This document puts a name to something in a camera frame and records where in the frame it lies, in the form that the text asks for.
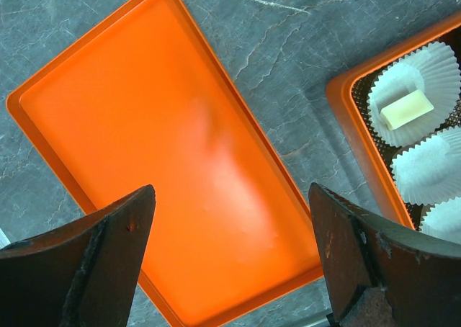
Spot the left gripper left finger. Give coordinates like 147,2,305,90
1,184,156,326

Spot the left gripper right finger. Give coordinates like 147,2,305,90
308,183,460,326

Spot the white chocolate piece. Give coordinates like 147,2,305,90
380,90,434,130

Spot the orange box lid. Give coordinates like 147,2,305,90
6,0,323,326

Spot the orange chocolate box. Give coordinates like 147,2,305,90
325,11,461,234

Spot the white paper cup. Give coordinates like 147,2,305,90
367,42,460,147
420,197,460,244
390,127,460,205

